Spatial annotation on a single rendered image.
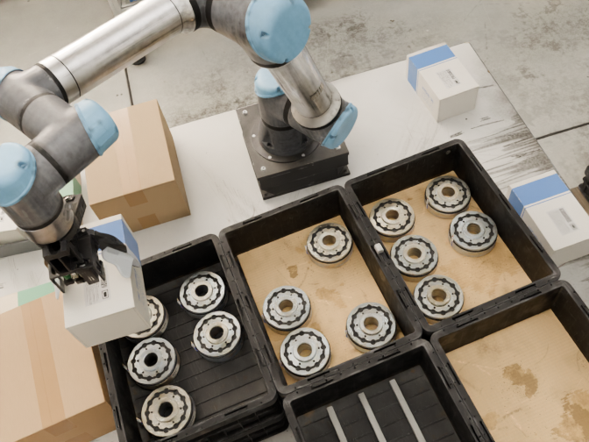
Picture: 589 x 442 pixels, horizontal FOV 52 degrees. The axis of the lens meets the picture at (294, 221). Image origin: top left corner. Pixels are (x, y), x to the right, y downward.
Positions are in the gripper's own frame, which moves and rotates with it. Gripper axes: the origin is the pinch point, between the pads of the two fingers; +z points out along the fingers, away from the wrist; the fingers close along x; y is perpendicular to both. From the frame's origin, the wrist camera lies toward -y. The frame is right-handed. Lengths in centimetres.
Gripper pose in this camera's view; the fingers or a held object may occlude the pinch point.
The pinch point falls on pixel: (100, 274)
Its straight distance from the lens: 115.5
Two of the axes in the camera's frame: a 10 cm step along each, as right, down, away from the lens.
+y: 2.7, 7.9, -5.4
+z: 1.1, 5.4, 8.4
